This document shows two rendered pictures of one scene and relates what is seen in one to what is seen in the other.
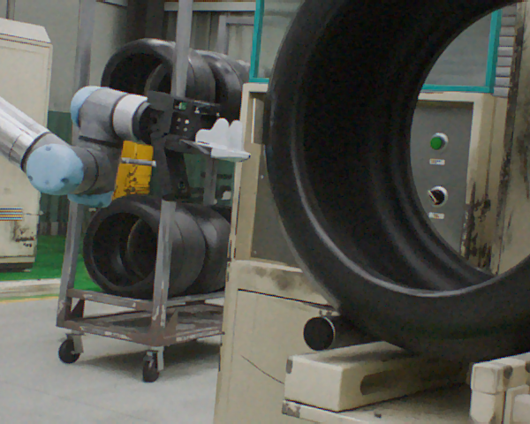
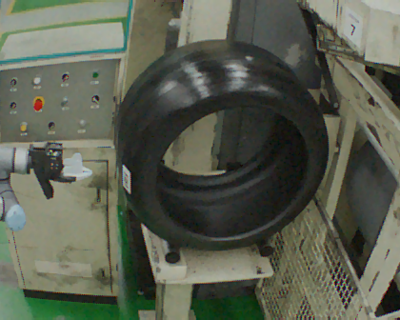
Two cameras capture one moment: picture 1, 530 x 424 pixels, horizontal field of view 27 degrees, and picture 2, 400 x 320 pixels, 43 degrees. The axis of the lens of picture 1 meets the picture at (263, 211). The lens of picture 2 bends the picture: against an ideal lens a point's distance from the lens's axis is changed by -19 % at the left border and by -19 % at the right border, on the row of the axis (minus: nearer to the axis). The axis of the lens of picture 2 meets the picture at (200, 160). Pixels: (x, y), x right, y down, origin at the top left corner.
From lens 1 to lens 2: 138 cm
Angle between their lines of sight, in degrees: 57
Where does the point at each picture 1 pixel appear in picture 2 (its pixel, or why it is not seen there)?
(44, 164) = (15, 220)
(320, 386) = (175, 273)
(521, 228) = (190, 143)
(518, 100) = not seen: hidden behind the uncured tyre
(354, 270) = (196, 237)
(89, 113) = not seen: outside the picture
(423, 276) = (162, 187)
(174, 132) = (50, 170)
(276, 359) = (28, 189)
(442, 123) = (96, 64)
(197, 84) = not seen: outside the picture
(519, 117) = not seen: hidden behind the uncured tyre
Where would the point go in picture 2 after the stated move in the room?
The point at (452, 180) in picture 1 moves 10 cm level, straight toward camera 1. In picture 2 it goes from (103, 90) to (116, 99)
